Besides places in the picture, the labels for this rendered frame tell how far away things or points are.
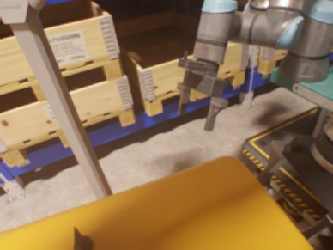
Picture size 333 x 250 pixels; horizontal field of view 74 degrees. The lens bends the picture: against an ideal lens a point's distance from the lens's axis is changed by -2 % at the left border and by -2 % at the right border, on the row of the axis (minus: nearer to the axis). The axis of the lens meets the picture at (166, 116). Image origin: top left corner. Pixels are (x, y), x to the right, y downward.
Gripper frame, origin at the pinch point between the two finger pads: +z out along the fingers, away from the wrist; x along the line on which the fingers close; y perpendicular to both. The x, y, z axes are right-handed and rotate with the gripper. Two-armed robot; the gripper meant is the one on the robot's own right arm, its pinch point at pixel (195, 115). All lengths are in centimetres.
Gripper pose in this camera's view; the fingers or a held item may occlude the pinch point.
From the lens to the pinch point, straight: 72.2
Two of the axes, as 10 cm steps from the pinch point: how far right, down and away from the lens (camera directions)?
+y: 8.2, -0.4, 5.8
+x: -5.5, -3.6, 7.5
